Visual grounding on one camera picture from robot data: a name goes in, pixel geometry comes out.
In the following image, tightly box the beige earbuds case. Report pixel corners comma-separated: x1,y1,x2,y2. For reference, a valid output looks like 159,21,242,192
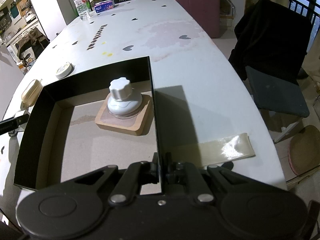
21,79,43,107

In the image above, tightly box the square wooden coaster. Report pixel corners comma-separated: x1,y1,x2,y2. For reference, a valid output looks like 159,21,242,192
94,93,153,136

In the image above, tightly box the black cardboard box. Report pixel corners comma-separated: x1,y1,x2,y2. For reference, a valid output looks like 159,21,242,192
13,57,157,191

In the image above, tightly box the white suction knob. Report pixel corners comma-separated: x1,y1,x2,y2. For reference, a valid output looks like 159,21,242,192
107,77,143,116

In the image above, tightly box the white round tape tin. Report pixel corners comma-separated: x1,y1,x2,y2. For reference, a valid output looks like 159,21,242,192
55,62,73,79

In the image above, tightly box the clear tape strip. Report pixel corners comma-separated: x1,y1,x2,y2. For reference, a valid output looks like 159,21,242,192
170,133,255,167

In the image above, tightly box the black chair with bag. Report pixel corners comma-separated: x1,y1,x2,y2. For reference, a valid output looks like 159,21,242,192
15,27,50,67

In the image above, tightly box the round brown stool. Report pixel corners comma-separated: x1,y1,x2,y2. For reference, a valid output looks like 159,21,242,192
288,125,319,176

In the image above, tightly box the clear water bottle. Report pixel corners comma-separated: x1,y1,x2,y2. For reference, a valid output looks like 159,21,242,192
73,0,91,21

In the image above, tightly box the blue tissue pack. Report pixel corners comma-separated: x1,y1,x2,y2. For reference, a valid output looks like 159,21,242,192
94,0,115,14

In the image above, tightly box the black office chair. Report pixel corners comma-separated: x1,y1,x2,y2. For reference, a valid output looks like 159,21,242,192
229,0,311,143

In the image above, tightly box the pink upholstered chair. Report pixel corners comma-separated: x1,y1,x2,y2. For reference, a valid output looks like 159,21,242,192
176,0,220,38

